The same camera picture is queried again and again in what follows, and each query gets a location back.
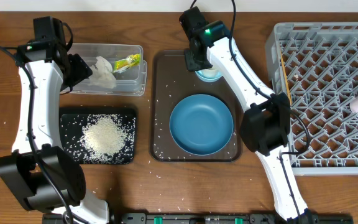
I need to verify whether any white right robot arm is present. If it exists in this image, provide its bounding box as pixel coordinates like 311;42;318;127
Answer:
179;7;313;223

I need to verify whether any wooden chopstick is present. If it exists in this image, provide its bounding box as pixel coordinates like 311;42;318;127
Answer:
280;51;292;106

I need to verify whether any grey dishwasher rack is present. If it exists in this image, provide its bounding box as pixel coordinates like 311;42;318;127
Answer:
265;22;358;175

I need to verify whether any clear plastic bin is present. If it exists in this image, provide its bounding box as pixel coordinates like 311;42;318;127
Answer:
69;44;147;96

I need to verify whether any white tissue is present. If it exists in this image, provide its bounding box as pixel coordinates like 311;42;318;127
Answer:
89;56;117;89

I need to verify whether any brown serving tray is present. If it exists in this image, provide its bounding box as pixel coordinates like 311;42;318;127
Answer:
150;50;242;162

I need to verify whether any yellow green snack wrapper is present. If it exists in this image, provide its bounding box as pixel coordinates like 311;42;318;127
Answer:
113;54;141;73

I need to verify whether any dark blue plate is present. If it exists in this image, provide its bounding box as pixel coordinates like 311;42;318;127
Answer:
169;94;234;156

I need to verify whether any black plastic tray bin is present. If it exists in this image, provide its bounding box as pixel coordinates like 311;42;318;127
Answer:
59;107;137;165

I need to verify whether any cream paper cup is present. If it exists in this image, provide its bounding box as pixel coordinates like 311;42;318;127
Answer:
197;67;220;79

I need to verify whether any light blue small bowl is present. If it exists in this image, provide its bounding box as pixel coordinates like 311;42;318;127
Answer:
195;68;222;83

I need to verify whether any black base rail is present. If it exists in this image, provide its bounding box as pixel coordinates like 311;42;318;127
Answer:
42;212;354;224

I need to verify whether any pile of white rice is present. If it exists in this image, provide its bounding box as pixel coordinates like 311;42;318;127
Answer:
62;113;136;163

